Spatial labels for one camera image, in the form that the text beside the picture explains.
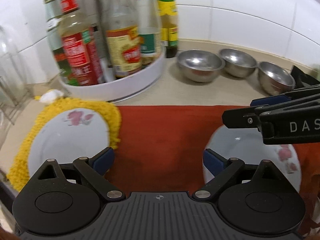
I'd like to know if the green-capped white label bottle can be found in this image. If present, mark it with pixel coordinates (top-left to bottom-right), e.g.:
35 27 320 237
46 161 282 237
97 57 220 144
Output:
42 0 66 81

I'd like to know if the black-capped red label bottle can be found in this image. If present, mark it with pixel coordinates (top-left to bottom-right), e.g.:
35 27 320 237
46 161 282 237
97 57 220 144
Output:
57 0 106 87

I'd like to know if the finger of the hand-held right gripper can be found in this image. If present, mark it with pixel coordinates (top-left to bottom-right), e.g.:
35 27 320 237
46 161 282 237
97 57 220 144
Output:
251 85 320 107
222 97 320 129

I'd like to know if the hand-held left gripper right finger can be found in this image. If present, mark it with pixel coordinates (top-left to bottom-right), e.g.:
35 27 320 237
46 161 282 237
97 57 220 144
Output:
192 149 287 202

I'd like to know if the yellow-capped clear bottle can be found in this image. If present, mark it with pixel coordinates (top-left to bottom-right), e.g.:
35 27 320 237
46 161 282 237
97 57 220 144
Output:
100 0 143 78

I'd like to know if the black flat object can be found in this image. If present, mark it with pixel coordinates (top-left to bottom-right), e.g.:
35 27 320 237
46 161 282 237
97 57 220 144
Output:
291 65 320 90

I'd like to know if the white floral plate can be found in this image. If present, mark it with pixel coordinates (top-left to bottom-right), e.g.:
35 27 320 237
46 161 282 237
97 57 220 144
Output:
27 108 112 178
202 125 302 193

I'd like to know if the red cloth mat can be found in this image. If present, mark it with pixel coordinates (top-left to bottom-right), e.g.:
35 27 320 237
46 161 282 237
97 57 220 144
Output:
104 104 320 235

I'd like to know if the purple label bottle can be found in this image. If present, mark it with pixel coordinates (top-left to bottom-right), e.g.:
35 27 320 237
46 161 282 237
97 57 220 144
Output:
136 0 163 66

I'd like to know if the stainless steel bowl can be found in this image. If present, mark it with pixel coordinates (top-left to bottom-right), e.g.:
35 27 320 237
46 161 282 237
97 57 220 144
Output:
177 50 226 82
219 48 258 78
257 61 296 96

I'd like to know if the white rotating rack tray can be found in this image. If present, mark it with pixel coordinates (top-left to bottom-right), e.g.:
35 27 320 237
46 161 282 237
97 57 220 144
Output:
59 45 167 103

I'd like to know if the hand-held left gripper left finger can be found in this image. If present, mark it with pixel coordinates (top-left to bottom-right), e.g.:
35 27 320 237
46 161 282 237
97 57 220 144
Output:
37 147 125 201

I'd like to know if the yellow green label bottle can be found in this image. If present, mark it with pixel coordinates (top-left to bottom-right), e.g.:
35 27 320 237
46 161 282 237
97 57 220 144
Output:
157 0 179 58

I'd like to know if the yellow knitted cloth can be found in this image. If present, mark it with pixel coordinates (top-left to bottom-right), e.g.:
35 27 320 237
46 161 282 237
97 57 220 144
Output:
9 90 122 192

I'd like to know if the wire rack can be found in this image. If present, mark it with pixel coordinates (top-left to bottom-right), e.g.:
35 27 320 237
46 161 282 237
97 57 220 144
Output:
0 75 34 127

